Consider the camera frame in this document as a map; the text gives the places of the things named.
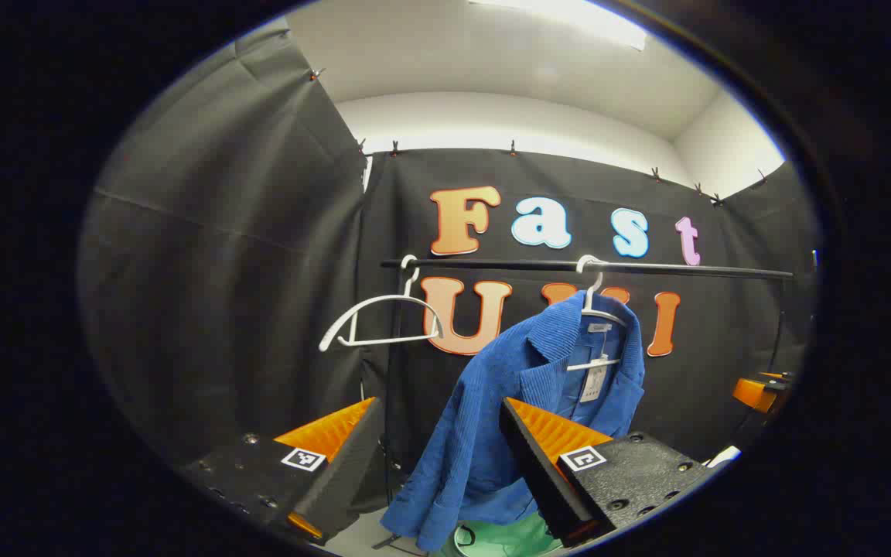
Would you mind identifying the black backdrop cloth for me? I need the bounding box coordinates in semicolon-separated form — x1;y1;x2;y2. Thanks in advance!
78;19;821;527

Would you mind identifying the white plastic hanger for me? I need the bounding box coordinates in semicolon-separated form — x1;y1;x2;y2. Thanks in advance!
565;254;630;372
319;255;445;353

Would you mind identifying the blue corduroy jacket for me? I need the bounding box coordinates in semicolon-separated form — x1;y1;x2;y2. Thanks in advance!
380;290;646;552

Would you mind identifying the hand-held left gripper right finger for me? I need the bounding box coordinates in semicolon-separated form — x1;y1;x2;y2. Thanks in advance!
498;397;717;548

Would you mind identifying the green laundry hamper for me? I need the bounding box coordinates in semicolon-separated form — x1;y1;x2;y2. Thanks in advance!
438;511;564;557

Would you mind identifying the row of backdrop clips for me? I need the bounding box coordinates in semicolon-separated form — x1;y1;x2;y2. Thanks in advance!
308;68;767;208

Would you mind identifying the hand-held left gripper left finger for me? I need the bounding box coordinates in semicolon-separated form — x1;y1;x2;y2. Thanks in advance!
183;397;384;546

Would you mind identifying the black clothes rack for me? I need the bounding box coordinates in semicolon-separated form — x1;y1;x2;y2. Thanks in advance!
372;258;796;552

